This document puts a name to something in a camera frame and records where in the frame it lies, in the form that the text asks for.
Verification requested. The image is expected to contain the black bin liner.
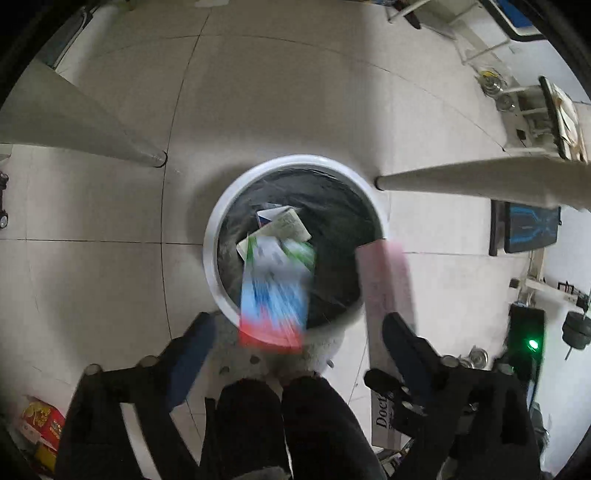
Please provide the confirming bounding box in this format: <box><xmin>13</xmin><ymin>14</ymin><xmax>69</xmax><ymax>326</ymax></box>
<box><xmin>217</xmin><ymin>167</ymin><xmax>380</xmax><ymax>329</ymax></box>

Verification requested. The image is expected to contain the cream wooden table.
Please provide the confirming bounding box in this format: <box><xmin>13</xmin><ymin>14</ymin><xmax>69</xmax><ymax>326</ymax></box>
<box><xmin>0</xmin><ymin>60</ymin><xmax>591</xmax><ymax>213</ymax></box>

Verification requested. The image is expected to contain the black blue exercise bench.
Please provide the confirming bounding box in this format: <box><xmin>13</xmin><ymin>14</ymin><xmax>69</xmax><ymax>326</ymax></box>
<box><xmin>489</xmin><ymin>200</ymin><xmax>561</xmax><ymax>257</ymax></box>

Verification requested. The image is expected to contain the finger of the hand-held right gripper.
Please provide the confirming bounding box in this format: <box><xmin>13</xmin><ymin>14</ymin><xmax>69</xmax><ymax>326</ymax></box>
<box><xmin>390</xmin><ymin>399</ymin><xmax>432</xmax><ymax>437</ymax></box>
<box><xmin>364</xmin><ymin>368</ymin><xmax>411</xmax><ymax>401</ymax></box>

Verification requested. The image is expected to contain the grey fluffy slipper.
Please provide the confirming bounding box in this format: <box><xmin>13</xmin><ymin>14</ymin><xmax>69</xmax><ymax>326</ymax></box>
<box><xmin>277</xmin><ymin>329</ymin><xmax>349</xmax><ymax>378</ymax></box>
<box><xmin>215</xmin><ymin>323</ymin><xmax>280</xmax><ymax>386</ymax></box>

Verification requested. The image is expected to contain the white printed carton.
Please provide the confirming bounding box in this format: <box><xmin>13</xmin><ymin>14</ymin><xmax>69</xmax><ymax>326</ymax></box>
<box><xmin>256</xmin><ymin>206</ymin><xmax>312</xmax><ymax>243</ymax></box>

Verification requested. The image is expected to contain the person's leg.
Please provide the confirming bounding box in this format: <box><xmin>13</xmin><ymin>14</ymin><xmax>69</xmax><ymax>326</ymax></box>
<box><xmin>198</xmin><ymin>378</ymin><xmax>291</xmax><ymax>480</ymax></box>
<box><xmin>281</xmin><ymin>376</ymin><xmax>386</xmax><ymax>480</ymax></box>

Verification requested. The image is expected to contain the white round trash bin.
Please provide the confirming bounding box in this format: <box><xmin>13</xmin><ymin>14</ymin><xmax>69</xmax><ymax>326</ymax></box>
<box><xmin>203</xmin><ymin>154</ymin><xmax>391</xmax><ymax>335</ymax></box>

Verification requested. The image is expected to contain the person's left leg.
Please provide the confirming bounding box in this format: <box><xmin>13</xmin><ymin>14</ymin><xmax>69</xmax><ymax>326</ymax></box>
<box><xmin>198</xmin><ymin>378</ymin><xmax>291</xmax><ymax>480</ymax></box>

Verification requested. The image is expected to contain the green white box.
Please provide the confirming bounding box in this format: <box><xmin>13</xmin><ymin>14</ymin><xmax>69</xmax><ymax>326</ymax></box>
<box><xmin>245</xmin><ymin>234</ymin><xmax>317</xmax><ymax>278</ymax></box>

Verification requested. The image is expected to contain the black weight plate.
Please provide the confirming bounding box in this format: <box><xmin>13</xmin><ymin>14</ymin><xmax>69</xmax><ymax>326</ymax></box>
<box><xmin>561</xmin><ymin>311</ymin><xmax>591</xmax><ymax>361</ymax></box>

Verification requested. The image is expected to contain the blue red white box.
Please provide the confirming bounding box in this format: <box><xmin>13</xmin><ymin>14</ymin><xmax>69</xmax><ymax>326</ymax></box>
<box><xmin>239</xmin><ymin>256</ymin><xmax>311</xmax><ymax>354</ymax></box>

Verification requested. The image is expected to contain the person's right leg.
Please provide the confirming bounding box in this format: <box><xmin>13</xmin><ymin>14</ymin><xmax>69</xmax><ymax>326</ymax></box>
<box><xmin>281</xmin><ymin>376</ymin><xmax>386</xmax><ymax>480</ymax></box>

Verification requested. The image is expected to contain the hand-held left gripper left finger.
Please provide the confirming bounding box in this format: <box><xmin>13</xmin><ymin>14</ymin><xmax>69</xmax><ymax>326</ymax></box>
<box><xmin>54</xmin><ymin>312</ymin><xmax>218</xmax><ymax>480</ymax></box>

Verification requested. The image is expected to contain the red yellow snack box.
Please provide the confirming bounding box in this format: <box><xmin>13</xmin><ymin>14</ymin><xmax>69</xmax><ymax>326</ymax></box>
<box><xmin>18</xmin><ymin>396</ymin><xmax>66</xmax><ymax>472</ymax></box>

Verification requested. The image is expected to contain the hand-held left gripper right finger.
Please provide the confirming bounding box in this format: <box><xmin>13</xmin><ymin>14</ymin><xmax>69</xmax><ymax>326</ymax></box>
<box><xmin>382</xmin><ymin>312</ymin><xmax>543</xmax><ymax>480</ymax></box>

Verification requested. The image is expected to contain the long pink white box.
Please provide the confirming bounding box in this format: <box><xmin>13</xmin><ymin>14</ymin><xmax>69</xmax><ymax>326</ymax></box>
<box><xmin>355</xmin><ymin>239</ymin><xmax>419</xmax><ymax>450</ymax></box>

